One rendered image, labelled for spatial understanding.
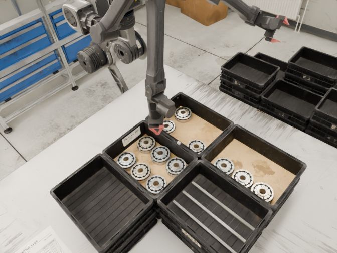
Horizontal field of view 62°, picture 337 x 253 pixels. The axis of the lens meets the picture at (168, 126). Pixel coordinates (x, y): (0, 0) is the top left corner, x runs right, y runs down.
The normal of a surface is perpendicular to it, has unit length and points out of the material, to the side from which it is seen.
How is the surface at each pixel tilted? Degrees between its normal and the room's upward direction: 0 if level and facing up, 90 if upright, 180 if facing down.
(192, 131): 0
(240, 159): 0
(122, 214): 0
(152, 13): 79
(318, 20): 90
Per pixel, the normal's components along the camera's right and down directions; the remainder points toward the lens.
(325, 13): -0.67, 0.58
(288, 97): -0.07, -0.67
